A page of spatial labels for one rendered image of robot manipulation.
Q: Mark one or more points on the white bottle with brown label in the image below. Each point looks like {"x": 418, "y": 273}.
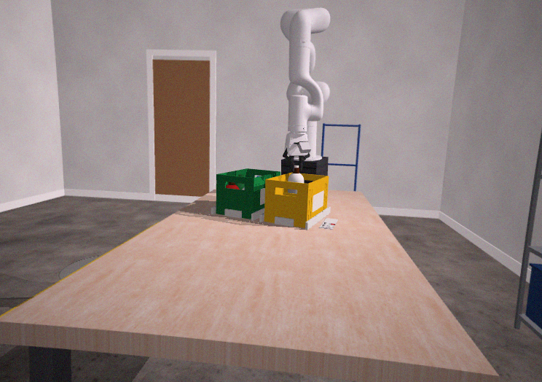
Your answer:
{"x": 295, "y": 177}

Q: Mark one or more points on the red bottle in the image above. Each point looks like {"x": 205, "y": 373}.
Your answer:
{"x": 232, "y": 185}

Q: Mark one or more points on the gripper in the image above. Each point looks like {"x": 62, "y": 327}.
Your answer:
{"x": 292, "y": 149}

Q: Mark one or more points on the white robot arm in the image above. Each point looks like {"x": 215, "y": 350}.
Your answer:
{"x": 302, "y": 110}

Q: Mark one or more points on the green crate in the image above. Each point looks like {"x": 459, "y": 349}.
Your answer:
{"x": 249, "y": 200}

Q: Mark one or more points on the white paper pick list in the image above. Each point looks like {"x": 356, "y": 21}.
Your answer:
{"x": 329, "y": 223}

